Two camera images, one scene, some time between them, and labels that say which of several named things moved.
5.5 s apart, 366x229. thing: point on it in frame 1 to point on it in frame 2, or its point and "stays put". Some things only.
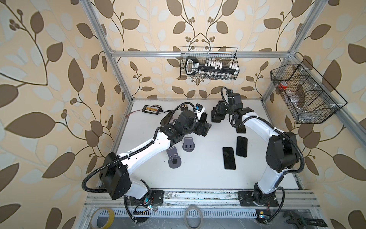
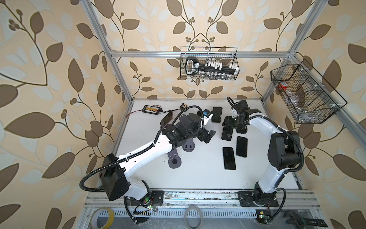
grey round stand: [188, 145] stays put
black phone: [213, 112] to [227, 133]
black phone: [241, 129] stays put
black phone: [241, 146] stays put
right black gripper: [220, 105] to [227, 121]
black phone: [228, 158] stays put
